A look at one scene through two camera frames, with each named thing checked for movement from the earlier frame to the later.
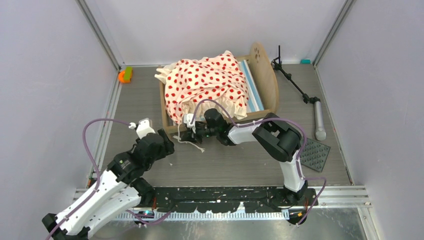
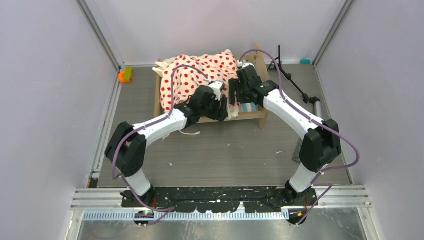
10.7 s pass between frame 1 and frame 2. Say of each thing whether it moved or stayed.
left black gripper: moved
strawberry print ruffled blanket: moved
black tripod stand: stayed
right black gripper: moved
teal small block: stayed
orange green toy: stayed
